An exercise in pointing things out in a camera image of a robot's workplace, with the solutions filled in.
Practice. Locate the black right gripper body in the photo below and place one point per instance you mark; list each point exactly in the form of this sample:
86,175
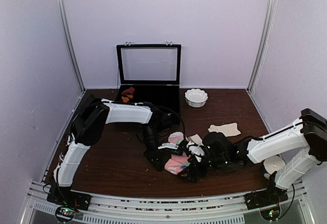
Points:
218,161

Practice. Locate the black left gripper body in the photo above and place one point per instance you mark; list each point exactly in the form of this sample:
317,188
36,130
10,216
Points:
149,153

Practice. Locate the pink mint patterned sock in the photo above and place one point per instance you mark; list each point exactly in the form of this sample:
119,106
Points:
176,163

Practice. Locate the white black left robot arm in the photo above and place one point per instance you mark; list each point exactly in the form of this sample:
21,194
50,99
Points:
88,126

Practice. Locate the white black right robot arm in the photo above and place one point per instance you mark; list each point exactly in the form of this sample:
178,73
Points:
307,133

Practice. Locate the maroon yellow argyle sock roll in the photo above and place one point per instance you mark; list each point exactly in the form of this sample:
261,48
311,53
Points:
127,95

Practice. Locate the beige striped sock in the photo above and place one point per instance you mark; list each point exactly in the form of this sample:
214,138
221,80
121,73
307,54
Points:
229,130

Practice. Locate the beige brown cuffed sock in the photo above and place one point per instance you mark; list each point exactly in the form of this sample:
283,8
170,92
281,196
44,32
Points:
196,139

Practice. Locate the white blue cup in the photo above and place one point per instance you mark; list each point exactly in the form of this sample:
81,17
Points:
272,164

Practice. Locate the white scalloped ceramic bowl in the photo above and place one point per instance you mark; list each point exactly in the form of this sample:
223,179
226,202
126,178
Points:
195,97

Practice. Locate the black compartment storage box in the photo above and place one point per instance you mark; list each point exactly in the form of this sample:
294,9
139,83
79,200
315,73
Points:
153,70

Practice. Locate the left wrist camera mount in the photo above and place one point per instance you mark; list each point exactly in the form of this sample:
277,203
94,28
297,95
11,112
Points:
168,146

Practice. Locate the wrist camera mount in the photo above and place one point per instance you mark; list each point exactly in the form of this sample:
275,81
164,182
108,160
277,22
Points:
168,146
196,150

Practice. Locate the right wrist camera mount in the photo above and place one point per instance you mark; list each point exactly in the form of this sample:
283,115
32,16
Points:
196,150

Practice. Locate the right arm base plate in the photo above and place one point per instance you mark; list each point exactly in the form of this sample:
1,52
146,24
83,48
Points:
263,198

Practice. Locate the aluminium table edge rail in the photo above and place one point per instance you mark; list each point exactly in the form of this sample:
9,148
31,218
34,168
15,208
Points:
227,208

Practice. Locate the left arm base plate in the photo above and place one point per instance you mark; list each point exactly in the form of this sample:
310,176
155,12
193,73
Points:
64,196

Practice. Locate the right aluminium frame post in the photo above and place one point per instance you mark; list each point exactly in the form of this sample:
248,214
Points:
269,16

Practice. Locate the aluminium frame post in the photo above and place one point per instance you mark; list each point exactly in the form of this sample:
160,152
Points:
69,44
269,16

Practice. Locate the left aluminium frame post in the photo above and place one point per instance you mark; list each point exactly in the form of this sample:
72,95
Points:
69,44

